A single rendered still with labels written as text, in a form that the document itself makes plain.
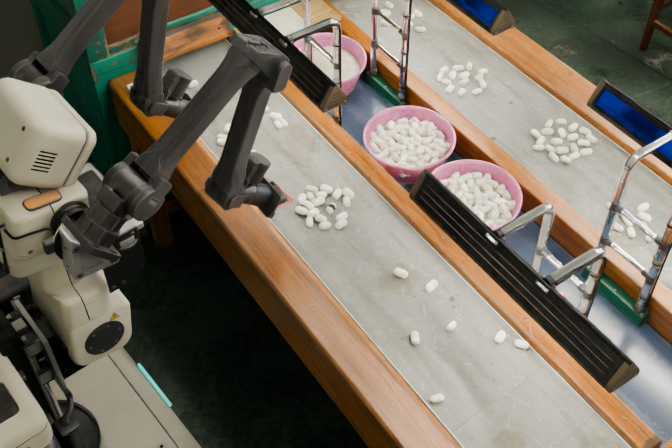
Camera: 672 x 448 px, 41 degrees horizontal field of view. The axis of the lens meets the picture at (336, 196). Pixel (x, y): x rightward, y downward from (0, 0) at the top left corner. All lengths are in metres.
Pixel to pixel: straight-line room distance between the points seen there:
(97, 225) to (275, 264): 0.62
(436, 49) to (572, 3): 1.73
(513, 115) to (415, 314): 0.80
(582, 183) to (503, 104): 0.38
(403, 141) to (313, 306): 0.66
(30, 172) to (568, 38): 3.03
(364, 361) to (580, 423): 0.50
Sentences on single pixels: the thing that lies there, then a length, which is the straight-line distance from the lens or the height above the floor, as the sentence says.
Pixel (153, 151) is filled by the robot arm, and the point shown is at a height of 1.31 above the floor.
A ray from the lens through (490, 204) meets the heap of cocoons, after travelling 2.47.
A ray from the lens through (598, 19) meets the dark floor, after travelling 4.52.
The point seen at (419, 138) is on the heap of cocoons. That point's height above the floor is 0.74.
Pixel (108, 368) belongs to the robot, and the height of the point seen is 0.28.
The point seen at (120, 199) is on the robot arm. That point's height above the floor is 1.26.
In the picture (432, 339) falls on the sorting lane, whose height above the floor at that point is 0.74.
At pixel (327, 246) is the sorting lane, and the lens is 2.34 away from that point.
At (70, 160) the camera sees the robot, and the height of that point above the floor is 1.28.
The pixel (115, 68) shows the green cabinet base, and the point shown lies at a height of 0.79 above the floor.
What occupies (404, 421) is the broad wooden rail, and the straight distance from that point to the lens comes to 2.03.
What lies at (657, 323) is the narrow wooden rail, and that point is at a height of 0.70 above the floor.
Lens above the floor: 2.53
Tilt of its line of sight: 46 degrees down
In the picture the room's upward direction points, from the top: 1 degrees counter-clockwise
